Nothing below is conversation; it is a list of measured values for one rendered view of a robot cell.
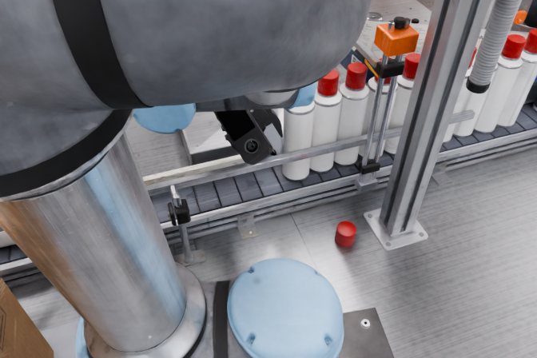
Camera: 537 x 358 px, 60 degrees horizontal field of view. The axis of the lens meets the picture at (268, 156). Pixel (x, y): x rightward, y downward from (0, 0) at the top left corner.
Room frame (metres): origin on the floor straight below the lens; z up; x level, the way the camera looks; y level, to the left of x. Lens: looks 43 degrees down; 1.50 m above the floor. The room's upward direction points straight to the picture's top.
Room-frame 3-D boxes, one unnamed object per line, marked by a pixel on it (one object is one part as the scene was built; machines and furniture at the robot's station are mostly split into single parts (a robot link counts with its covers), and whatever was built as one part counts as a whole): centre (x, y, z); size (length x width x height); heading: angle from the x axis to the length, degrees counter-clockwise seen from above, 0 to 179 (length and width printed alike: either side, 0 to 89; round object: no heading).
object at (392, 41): (0.61, -0.17, 1.05); 0.10 x 0.04 x 0.33; 19
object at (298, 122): (0.62, -0.05, 0.98); 0.05 x 0.05 x 0.20
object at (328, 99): (0.64, -0.10, 0.98); 0.05 x 0.05 x 0.20
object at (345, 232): (0.50, -0.13, 0.85); 0.03 x 0.03 x 0.03
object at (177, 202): (0.48, 0.14, 0.91); 0.07 x 0.03 x 0.16; 19
